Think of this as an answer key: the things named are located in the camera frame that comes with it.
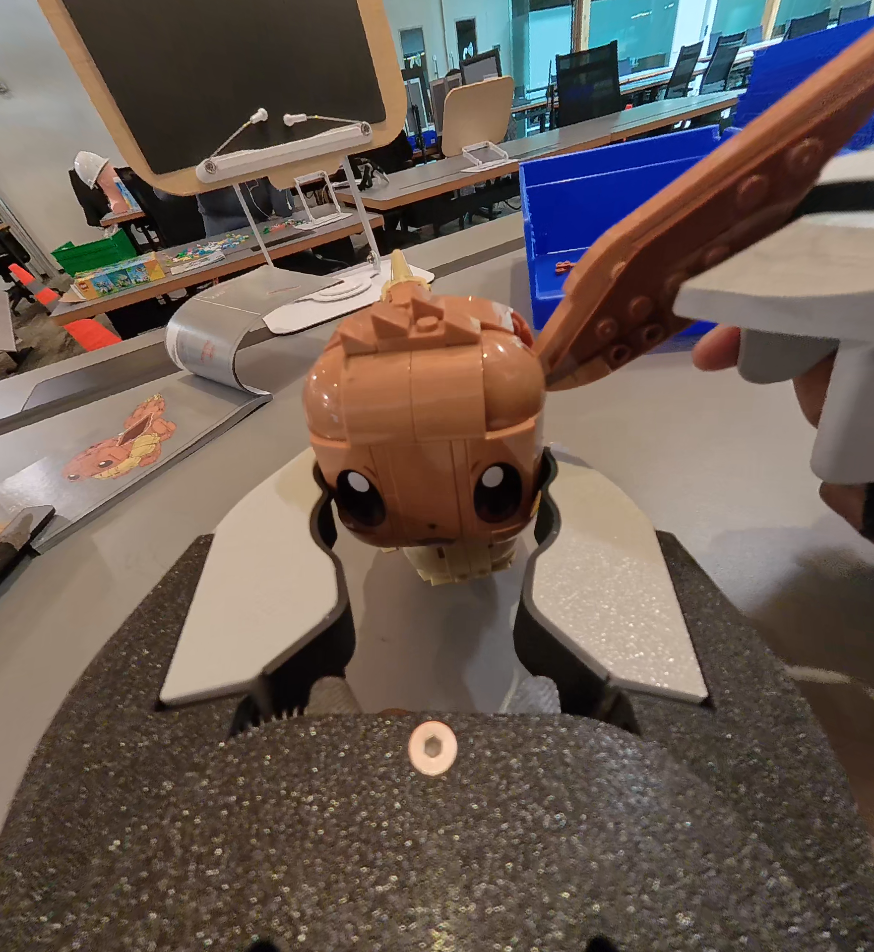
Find long wooden table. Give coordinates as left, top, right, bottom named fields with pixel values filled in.
left=50, top=212, right=386, bottom=326
left=336, top=89, right=739, bottom=211

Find black board book stand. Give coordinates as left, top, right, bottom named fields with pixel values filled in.
left=39, top=0, right=435, bottom=336

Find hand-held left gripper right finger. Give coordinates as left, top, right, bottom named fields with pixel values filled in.
left=513, top=445, right=709, bottom=706

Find yellow toy brick box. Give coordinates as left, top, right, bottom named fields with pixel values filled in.
left=72, top=251, right=167, bottom=300

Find brown brick toy head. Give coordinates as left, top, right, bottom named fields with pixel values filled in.
left=302, top=249, right=550, bottom=590

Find wooden board stand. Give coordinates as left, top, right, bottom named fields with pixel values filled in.
left=440, top=74, right=517, bottom=159

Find scattered coloured bricks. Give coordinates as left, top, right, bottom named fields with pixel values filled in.
left=163, top=229, right=252, bottom=273

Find person's right hand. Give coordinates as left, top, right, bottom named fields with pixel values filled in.
left=693, top=326, right=874, bottom=556

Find brown brick toy ear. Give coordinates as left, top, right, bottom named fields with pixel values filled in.
left=537, top=7, right=874, bottom=393

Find green plastic bin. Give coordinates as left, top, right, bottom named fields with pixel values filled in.
left=52, top=229, right=139, bottom=278

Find grey desk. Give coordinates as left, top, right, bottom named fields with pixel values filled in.
left=0, top=216, right=874, bottom=916

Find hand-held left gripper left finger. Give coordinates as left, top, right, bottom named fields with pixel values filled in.
left=158, top=445, right=358, bottom=708

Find blue plastic bin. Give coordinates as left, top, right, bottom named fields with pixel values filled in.
left=735, top=11, right=874, bottom=150
left=519, top=122, right=750, bottom=333

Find orange traffic cone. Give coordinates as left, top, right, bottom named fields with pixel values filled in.
left=8, top=263, right=60, bottom=307

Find grey instruction booklet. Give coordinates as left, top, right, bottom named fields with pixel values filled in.
left=0, top=266, right=349, bottom=555

